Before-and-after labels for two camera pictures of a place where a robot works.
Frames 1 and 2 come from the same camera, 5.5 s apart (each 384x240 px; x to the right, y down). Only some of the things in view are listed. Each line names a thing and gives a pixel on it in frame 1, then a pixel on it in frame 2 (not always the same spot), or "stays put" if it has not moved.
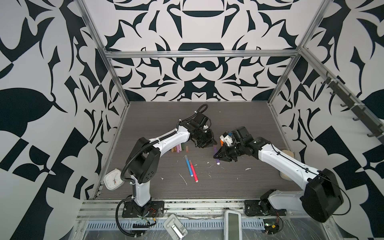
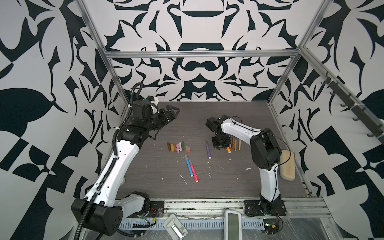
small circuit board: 271,226 stays put
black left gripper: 210,142 -> 165,117
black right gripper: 225,154 -> 226,143
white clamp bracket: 174,228 stays put
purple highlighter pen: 214,151 -> 208,151
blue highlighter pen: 188,164 stays put
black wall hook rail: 369,123 stays put
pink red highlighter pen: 194,171 stays put
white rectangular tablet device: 232,225 stays put
